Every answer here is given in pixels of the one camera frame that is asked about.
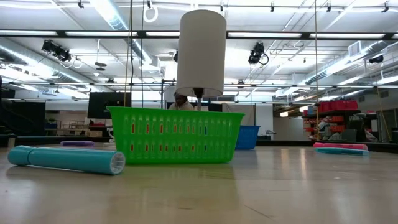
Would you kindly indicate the purple marker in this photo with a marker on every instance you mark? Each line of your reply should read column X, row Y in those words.
column 77, row 143

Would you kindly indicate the light blue thick marker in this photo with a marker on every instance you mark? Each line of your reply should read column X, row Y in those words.
column 71, row 160

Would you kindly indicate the reddish pink marker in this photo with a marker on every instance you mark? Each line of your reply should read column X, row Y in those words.
column 340, row 145

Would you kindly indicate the teal thin marker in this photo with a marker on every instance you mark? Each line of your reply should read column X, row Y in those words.
column 342, row 151

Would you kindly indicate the person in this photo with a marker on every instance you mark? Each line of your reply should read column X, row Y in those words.
column 182, row 101

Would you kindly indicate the green plastic basket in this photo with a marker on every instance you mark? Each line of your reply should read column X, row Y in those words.
column 217, row 149

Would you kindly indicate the blue plastic basket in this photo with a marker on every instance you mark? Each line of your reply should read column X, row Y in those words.
column 248, row 138

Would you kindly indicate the black monitor screen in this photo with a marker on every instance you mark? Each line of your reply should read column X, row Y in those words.
column 105, row 105

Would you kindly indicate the black overhead light bar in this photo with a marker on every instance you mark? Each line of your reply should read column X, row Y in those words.
column 141, row 34

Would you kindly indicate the shelf with red bins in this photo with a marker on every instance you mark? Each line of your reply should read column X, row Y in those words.
column 339, row 105

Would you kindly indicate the black partition panel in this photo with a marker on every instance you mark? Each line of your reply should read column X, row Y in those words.
column 21, row 118

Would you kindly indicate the black ceiling camera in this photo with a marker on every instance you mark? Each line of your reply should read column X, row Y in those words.
column 56, row 51
column 256, row 53
column 376, row 59

